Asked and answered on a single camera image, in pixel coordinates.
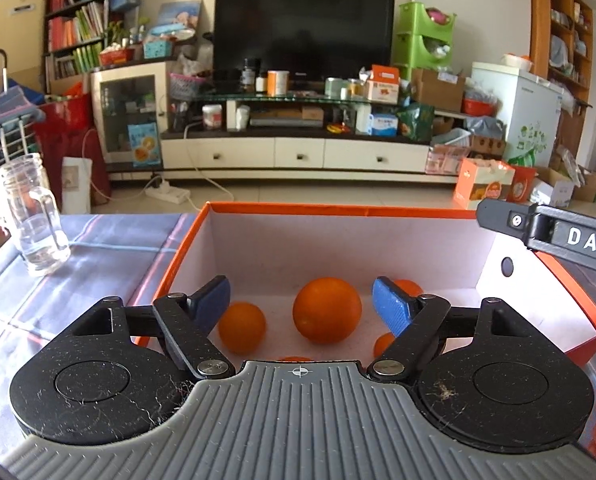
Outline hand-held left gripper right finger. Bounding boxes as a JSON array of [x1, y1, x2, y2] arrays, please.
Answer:
[[368, 276, 534, 382]]

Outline white power strip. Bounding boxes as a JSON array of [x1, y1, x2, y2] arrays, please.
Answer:
[[144, 184, 192, 205]]

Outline large orange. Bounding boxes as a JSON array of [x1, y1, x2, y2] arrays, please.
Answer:
[[292, 277, 363, 345]]

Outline blue plaid tablecloth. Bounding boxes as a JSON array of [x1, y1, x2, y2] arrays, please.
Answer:
[[0, 212, 200, 443]]

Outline blue and white tissue box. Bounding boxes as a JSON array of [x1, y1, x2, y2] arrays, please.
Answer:
[[367, 112, 399, 136]]

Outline clear glass handled jar mug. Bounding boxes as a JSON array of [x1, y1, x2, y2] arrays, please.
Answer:
[[0, 153, 73, 277]]

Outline wooden shelf unit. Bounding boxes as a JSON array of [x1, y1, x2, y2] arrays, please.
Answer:
[[530, 0, 595, 107]]

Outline small mandarin orange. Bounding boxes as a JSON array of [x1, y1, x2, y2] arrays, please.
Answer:
[[373, 332, 397, 359], [217, 301, 268, 352], [395, 279, 424, 299]]

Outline green stacking bins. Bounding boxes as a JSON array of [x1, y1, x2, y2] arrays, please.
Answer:
[[394, 2, 459, 74]]

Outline white chest freezer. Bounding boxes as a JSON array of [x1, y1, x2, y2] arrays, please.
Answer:
[[470, 61, 565, 169]]

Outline white standing air conditioner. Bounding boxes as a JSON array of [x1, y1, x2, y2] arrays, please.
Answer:
[[0, 0, 50, 82]]

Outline white glass-door cabinet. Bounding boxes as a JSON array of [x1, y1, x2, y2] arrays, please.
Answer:
[[89, 61, 172, 172]]

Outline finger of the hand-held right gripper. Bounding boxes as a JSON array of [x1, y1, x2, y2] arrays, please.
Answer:
[[476, 198, 540, 252]]

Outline orange and white carton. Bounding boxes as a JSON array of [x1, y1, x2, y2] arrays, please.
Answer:
[[365, 65, 402, 105]]

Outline green snack packet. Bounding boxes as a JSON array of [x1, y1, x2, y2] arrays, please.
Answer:
[[397, 103, 435, 142]]

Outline black flat television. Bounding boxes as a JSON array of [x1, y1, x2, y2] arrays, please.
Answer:
[[213, 0, 396, 84]]

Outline white paper bag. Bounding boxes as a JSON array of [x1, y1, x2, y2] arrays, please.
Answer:
[[61, 156, 93, 215]]

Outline red shopping bag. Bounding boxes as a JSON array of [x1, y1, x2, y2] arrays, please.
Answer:
[[32, 92, 112, 207]]

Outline wire shopping trolley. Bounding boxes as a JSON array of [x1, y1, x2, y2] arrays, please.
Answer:
[[0, 48, 47, 196]]

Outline bookshelf with books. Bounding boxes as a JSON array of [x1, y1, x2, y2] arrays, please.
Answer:
[[43, 0, 130, 82]]

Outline pink plastic basket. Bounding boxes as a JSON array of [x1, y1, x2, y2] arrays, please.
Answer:
[[169, 72, 202, 102]]

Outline white television stand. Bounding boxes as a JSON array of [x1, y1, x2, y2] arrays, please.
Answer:
[[159, 94, 460, 184]]

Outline orange fruit carton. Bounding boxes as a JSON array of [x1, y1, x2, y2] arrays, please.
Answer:
[[452, 157, 517, 210]]

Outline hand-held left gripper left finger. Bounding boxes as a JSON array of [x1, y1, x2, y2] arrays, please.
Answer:
[[58, 275, 237, 380]]

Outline teal plastic basket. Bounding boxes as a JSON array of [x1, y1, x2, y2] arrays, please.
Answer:
[[142, 39, 173, 60]]

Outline orange cardboard box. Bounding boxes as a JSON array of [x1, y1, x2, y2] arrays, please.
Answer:
[[133, 201, 596, 368]]

